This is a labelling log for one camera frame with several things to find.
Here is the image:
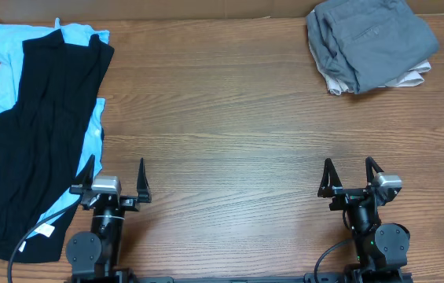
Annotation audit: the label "light blue shirt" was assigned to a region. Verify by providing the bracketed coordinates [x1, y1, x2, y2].
[0, 18, 110, 238]

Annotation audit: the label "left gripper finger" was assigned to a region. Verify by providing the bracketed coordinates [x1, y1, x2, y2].
[72, 155, 95, 188]
[136, 158, 152, 201]

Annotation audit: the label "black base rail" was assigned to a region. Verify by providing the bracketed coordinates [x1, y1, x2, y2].
[64, 272, 413, 283]

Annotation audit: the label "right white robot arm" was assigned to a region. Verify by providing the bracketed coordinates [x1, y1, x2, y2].
[313, 156, 413, 283]

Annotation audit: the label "folded beige trousers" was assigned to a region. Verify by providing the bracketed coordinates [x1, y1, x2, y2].
[309, 44, 431, 96]

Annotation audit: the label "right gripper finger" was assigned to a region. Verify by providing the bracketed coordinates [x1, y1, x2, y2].
[317, 158, 343, 197]
[365, 156, 383, 185]

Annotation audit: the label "black shirt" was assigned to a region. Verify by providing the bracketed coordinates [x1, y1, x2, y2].
[0, 31, 114, 263]

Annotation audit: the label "grey shorts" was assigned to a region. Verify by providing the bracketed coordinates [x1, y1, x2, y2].
[305, 0, 439, 94]

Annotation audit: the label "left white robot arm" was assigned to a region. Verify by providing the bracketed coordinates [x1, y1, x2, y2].
[65, 156, 152, 283]

